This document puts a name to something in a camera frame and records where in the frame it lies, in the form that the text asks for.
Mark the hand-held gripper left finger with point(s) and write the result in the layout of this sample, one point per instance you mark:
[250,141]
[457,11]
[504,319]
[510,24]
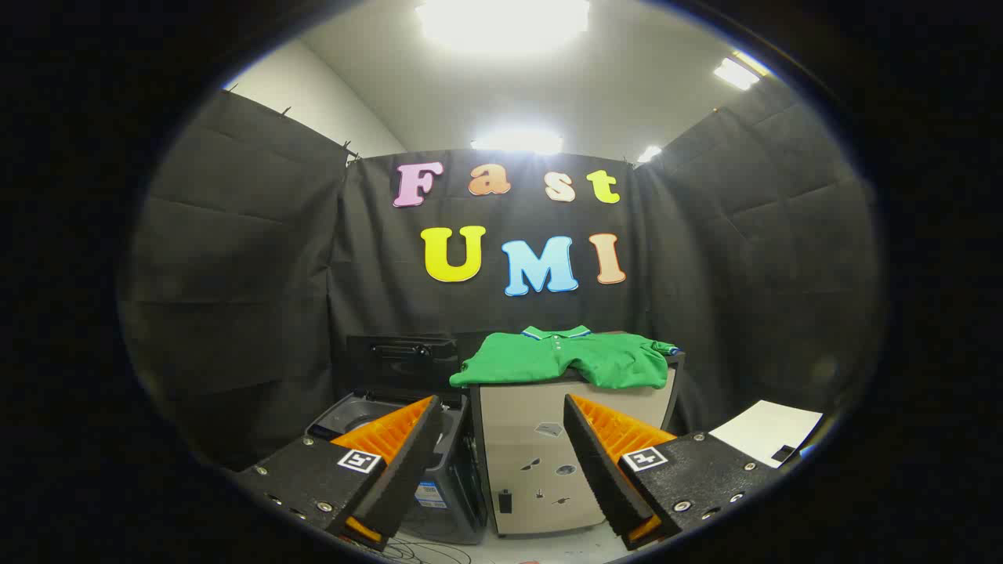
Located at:
[407,462]

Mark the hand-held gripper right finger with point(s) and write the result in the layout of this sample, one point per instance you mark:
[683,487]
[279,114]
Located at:
[599,462]

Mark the grey washing machine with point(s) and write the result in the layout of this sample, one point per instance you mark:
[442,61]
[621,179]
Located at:
[448,501]

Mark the green polo shirt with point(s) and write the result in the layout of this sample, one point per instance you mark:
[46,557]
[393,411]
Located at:
[548,360]

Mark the beige cabinet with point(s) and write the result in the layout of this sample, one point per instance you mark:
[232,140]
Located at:
[525,415]

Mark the white paper sheet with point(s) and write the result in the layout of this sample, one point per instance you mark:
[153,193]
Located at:
[764,431]

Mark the black backdrop cloth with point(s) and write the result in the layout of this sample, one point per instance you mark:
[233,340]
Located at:
[274,274]

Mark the ceiling light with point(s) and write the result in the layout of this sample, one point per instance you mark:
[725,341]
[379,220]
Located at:
[736,72]
[649,153]
[501,22]
[517,142]

